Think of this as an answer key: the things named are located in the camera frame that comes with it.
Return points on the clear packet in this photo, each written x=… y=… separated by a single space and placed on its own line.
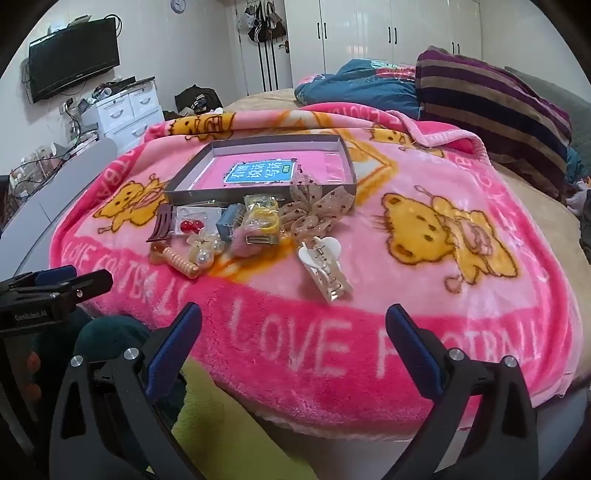
x=323 y=267

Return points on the dark teal fleece clothing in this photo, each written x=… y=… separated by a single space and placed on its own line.
x=111 y=337

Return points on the lavender cloth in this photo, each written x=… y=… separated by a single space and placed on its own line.
x=577 y=196

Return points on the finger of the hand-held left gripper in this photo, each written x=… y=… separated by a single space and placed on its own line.
x=90 y=284
x=57 y=276

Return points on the earring card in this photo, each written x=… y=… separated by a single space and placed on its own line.
x=203 y=217

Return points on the beige polka-dot bow hair clip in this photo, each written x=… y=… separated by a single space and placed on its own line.
x=314 y=207

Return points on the maroon snap hair clip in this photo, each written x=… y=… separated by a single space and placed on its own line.
x=161 y=226

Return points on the pearl flower hair clip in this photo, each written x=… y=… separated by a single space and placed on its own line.
x=205 y=256

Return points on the clutter on drawer cabinet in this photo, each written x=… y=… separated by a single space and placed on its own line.
x=115 y=87

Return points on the white drawer cabinet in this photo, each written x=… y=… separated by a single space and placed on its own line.
x=124 y=110

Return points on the dark grey cloth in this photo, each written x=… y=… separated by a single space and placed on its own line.
x=586 y=230

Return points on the pink bear printed blanket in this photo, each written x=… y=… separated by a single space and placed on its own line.
x=323 y=332

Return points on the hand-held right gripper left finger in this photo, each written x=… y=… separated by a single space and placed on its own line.
x=178 y=341

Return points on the grey curved furniture panel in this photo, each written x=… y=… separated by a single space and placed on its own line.
x=55 y=203

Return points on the white wardrobe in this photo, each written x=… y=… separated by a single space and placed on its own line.
x=369 y=37

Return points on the grey headboard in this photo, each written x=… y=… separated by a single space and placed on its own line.
x=568 y=101

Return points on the small blue box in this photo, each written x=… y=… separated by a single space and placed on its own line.
x=228 y=224

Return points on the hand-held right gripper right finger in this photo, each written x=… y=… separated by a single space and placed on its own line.
x=413 y=344

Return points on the black bag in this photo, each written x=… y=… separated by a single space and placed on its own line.
x=198 y=99

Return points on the round wall clock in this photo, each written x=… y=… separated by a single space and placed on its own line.
x=177 y=4

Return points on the blue patterned quilt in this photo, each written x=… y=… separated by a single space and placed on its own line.
x=360 y=87

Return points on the black wall television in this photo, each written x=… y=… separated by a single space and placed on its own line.
x=74 y=60

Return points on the clear plastic organizer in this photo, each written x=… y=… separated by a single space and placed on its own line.
x=37 y=168

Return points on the bags hanging on door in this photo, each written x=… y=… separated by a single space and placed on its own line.
x=261 y=21

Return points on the shallow grey box pink inside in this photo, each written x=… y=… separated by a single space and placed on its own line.
x=314 y=166

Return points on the yellow-green fleece clothing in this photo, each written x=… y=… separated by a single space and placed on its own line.
x=221 y=424

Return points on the white room door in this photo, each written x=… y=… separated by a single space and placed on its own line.
x=277 y=69

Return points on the purple striped pillow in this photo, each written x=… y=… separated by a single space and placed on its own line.
x=489 y=110

